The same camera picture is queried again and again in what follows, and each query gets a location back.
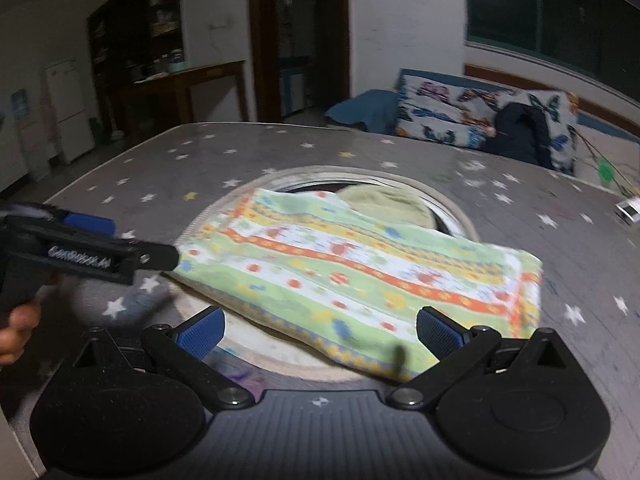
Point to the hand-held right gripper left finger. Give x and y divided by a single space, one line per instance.
204 332

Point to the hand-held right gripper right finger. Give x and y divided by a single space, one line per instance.
440 332

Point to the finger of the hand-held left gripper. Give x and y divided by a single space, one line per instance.
160 257
90 223

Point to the colourful striped printed towel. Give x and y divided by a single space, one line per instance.
325 260

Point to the pale yellow cloth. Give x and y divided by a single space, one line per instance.
390 205

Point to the person's left hand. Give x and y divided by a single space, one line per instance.
15 332

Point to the white refrigerator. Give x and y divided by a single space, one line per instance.
67 105

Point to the round black induction cooker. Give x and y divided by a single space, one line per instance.
295 189

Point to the pale blue jug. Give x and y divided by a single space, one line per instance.
176 60

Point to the dark wooden desk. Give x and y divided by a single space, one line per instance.
200 72

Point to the dark wooden shelf cabinet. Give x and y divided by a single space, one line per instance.
135 35

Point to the black backpack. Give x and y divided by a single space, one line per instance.
520 132

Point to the blue and white cabinet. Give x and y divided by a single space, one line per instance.
295 85

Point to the butterfly print cushion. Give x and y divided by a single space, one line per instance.
435 110

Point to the small white device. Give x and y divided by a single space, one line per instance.
629 209

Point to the green toy on stick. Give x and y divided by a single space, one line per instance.
605 169

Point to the blue sofa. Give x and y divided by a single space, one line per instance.
365 105

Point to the dark window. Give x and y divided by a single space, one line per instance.
550 15

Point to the blue wall poster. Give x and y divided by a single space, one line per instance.
18 104

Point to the dark wooden door frame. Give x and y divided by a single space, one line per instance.
260 40

